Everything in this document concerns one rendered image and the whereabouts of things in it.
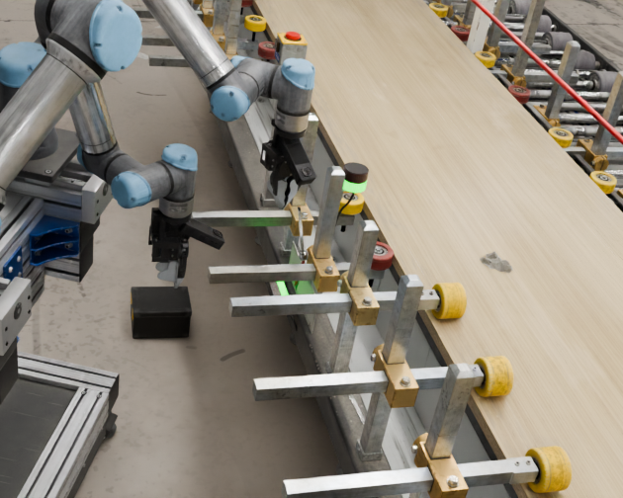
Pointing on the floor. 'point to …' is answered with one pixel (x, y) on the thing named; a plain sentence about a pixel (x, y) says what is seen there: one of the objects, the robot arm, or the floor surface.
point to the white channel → (480, 27)
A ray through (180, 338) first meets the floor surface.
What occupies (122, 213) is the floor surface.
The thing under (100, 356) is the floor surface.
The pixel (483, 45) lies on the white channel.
